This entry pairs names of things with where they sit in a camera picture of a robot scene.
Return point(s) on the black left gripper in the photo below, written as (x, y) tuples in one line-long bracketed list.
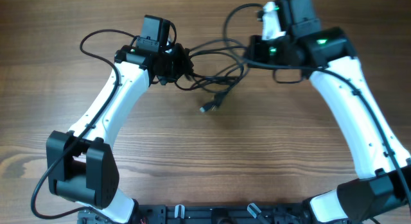
[(184, 64)]

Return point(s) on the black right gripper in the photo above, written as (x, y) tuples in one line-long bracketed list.
[(253, 45)]

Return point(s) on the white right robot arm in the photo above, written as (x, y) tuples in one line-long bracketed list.
[(293, 38)]

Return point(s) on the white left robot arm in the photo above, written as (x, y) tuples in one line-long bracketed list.
[(81, 165)]

